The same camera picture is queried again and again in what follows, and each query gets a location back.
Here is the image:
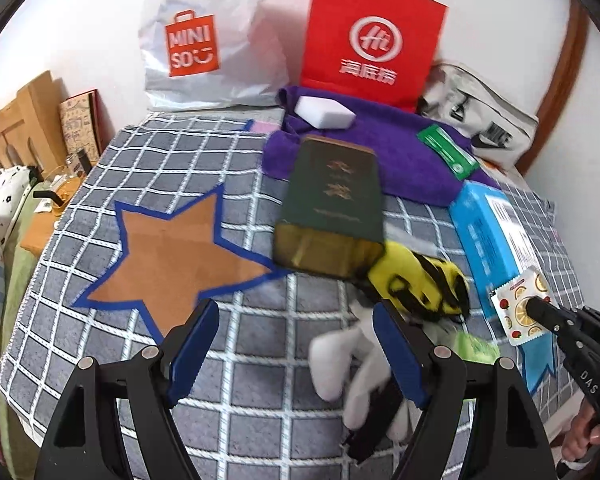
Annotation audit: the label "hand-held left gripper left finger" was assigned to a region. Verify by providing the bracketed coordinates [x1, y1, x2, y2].
[34, 298, 221, 480]

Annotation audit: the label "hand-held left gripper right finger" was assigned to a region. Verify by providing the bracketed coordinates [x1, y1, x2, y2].
[372, 298, 563, 480]

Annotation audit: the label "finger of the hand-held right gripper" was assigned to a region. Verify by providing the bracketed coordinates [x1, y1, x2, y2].
[526, 297, 588, 356]

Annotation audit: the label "fruit print packet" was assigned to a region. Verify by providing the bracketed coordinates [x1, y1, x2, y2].
[489, 267, 552, 346]

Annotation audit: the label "pair of white gloves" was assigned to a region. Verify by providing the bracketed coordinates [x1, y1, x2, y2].
[307, 300, 431, 441]

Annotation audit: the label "yellow mesh pouch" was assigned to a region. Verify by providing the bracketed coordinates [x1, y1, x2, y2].
[367, 240, 471, 323]

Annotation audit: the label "person's right hand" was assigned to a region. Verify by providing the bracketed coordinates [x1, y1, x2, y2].
[562, 402, 600, 463]

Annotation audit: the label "black flat object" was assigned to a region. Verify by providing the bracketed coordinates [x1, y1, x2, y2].
[345, 385, 411, 463]

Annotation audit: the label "light green packet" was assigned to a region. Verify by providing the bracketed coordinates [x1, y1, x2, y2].
[450, 330, 501, 366]

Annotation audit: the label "blue box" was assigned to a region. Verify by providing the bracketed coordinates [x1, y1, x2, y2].
[449, 180, 551, 323]

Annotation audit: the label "dark green box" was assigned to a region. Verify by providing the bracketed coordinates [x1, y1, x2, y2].
[271, 135, 387, 281]

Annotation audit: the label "wooden bedside table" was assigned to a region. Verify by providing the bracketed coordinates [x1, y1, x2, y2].
[19, 165, 96, 258]

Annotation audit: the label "grey checkered blanket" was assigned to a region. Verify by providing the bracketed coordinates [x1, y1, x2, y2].
[0, 110, 581, 480]

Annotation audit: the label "purple towel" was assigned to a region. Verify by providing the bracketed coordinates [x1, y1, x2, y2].
[260, 85, 501, 208]

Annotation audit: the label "green bed sheet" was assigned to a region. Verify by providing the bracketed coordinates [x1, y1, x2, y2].
[0, 195, 46, 361]

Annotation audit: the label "grey canvas bag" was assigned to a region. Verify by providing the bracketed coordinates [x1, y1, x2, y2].
[417, 62, 540, 167]

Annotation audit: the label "black spotted white pillow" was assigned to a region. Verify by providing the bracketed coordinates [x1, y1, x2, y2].
[0, 164, 41, 241]

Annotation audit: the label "patterned book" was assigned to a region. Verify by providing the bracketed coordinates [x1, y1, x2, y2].
[59, 89, 103, 161]

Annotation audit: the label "white sponge block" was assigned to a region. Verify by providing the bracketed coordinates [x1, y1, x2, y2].
[294, 95, 357, 130]

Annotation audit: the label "wooden headboard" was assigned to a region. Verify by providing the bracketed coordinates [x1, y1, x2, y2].
[0, 70, 68, 176]

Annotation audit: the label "white plastic shopping bag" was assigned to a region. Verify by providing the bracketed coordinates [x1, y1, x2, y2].
[139, 0, 291, 111]

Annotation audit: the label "red paper bag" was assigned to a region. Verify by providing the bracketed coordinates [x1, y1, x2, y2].
[299, 0, 449, 113]

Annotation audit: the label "brown wooden door frame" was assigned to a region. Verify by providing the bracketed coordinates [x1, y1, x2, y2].
[512, 0, 588, 176]

